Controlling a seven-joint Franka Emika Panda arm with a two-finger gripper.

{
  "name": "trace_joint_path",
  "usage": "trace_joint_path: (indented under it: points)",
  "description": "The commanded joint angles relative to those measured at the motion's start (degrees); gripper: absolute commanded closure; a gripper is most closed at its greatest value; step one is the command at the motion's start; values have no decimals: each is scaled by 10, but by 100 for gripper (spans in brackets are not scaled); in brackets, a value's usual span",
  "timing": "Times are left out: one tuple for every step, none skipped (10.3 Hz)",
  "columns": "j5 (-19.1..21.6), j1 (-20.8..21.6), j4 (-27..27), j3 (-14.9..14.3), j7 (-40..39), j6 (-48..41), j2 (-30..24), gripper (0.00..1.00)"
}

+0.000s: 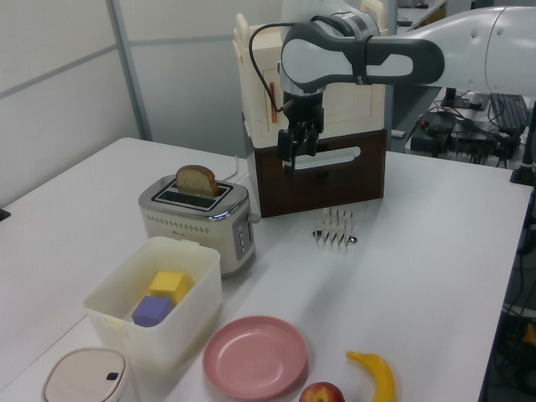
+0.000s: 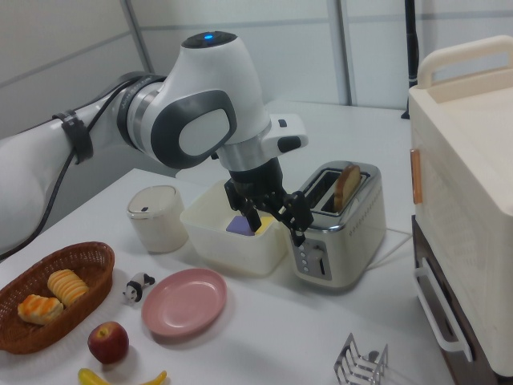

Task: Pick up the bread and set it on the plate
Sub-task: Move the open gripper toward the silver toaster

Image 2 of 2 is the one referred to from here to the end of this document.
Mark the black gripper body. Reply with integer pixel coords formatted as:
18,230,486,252
223,157,288,210

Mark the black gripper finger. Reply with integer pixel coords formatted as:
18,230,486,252
232,196,264,233
265,190,316,248

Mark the toast bread slice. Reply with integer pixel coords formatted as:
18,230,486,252
333,164,362,212

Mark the pink plate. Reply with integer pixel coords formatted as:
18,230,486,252
140,268,228,338

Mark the ridged yellow bread roll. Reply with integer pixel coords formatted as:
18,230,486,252
46,269,90,308

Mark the yellow foam block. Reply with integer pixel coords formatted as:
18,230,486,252
256,215,278,236

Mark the purple foam block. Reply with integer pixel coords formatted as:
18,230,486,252
225,215,257,237

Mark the white plastic storage box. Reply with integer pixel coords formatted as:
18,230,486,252
179,179,288,278

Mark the cream and chrome toaster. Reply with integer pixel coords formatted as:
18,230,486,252
286,161,388,292

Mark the beige round lid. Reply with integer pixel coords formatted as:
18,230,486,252
127,184,190,254

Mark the panda figurine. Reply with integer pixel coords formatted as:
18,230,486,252
122,272,156,304

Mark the metal toast rack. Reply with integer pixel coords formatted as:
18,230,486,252
332,332,390,385

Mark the brown wicker basket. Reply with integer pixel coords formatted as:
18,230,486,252
0,241,116,356

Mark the cream cabinet cart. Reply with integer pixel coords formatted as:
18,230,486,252
407,34,513,379

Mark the red apple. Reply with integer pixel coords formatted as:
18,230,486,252
87,321,131,366

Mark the black pole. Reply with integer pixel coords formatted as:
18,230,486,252
402,0,421,86

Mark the yellow banana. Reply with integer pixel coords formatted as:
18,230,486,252
77,367,168,385

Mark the orange glazed pastry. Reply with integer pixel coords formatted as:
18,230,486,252
17,294,65,326

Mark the white toaster power cord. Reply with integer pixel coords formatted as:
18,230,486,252
367,227,414,270

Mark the white drawer handle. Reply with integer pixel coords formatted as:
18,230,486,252
412,256,475,363

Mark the black cable strap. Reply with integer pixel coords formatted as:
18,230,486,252
51,109,95,166

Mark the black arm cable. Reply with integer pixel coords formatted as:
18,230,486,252
0,75,139,258

